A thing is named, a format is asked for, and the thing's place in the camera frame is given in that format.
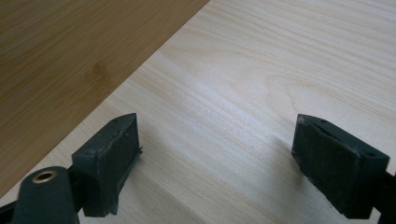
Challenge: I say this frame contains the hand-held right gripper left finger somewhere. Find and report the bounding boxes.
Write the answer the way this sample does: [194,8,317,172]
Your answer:
[71,112,141,217]

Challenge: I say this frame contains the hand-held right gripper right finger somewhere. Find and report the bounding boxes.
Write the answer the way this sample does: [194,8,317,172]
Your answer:
[291,113,390,220]

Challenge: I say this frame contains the wooden box with glass lid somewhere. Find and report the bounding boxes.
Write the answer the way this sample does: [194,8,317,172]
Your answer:
[0,0,210,199]

